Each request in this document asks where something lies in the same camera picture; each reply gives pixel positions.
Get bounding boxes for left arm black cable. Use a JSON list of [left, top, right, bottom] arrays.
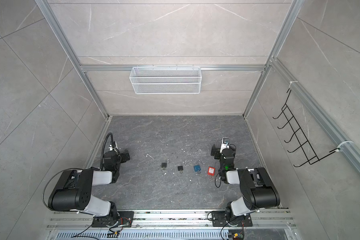
[[100, 132, 114, 170]]

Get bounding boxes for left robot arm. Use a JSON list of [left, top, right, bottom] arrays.
[[47, 150, 130, 219]]

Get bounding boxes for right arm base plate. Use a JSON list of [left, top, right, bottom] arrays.
[[207, 211, 253, 227]]

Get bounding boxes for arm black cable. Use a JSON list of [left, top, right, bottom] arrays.
[[214, 161, 223, 189], [100, 132, 114, 170]]

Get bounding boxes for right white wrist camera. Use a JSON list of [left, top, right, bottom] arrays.
[[221, 138, 230, 151]]

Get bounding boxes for red padlock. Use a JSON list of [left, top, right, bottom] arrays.
[[207, 167, 216, 178]]

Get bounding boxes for white wire mesh basket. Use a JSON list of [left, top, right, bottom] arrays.
[[130, 67, 202, 95]]

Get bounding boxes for aluminium front rail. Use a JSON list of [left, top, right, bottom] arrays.
[[44, 209, 301, 240]]

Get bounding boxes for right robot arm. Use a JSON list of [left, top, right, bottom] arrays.
[[211, 143, 281, 220]]

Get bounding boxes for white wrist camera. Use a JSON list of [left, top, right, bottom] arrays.
[[109, 141, 120, 153], [221, 138, 230, 151]]

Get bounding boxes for blue padlock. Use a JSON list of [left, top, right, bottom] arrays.
[[194, 161, 203, 174]]

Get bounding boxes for black wire hook rack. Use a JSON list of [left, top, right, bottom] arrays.
[[272, 89, 340, 168]]

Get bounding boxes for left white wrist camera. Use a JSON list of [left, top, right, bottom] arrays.
[[109, 141, 120, 153]]

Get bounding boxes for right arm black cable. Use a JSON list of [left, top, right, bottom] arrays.
[[214, 161, 223, 189]]

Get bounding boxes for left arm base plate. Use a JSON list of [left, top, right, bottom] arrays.
[[91, 211, 135, 228]]

